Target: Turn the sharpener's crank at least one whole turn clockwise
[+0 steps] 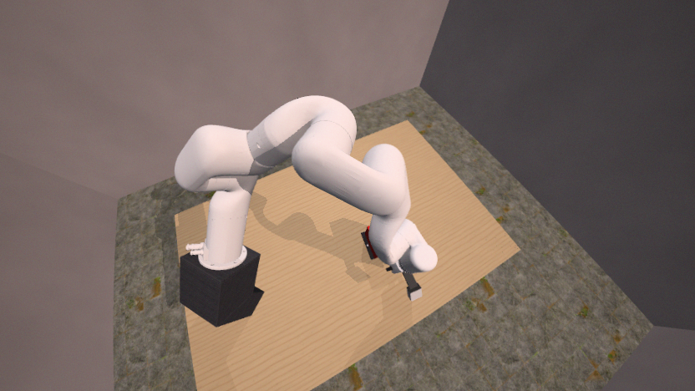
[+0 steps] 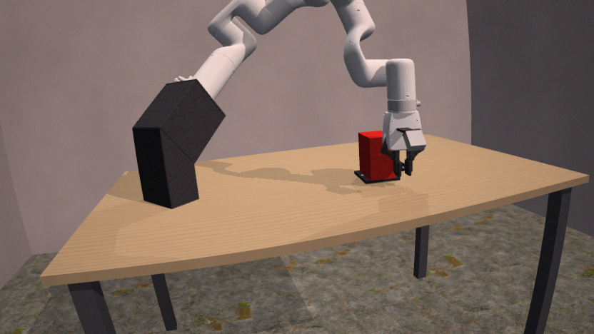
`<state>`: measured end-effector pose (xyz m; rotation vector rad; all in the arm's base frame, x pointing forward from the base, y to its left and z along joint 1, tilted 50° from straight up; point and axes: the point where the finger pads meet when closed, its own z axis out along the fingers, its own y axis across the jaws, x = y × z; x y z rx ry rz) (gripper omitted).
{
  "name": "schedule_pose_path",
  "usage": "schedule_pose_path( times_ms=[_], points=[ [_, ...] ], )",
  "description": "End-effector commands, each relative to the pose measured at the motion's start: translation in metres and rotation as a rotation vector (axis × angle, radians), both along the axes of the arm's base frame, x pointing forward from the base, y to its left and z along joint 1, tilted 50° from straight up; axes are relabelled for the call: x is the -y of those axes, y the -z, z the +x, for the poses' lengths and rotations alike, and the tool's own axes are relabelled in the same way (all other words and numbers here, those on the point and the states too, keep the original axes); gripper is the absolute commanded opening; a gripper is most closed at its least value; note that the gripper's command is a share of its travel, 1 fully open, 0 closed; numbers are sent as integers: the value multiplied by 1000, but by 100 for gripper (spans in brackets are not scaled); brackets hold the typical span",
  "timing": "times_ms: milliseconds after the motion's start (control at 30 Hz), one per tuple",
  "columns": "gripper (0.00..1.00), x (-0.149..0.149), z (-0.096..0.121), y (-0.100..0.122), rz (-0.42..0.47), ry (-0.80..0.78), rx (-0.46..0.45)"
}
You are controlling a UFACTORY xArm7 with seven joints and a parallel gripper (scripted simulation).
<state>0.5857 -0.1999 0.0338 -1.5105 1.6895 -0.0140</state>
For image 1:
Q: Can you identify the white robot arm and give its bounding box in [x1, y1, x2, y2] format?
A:
[175, 95, 438, 301]

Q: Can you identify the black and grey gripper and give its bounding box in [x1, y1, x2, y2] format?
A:
[386, 261, 404, 274]

